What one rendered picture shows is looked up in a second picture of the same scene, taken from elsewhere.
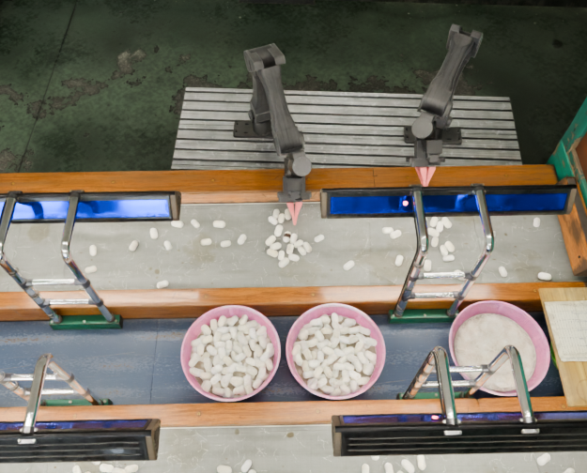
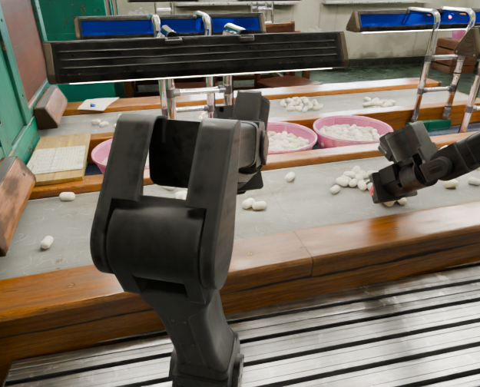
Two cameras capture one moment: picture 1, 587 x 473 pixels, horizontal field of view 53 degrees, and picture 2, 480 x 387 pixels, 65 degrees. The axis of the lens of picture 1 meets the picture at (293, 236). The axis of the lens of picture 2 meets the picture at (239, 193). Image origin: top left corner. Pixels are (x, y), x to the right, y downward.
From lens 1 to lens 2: 202 cm
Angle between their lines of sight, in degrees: 90
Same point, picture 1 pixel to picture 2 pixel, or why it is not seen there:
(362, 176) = (321, 242)
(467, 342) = not seen: hidden behind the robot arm
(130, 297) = (457, 137)
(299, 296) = (323, 151)
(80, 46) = not seen: outside the picture
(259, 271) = (372, 167)
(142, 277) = not seen: hidden behind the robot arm
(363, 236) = (286, 201)
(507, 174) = (67, 288)
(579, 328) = (54, 160)
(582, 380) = (71, 140)
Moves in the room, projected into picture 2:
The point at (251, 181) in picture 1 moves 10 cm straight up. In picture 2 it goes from (465, 213) to (479, 172)
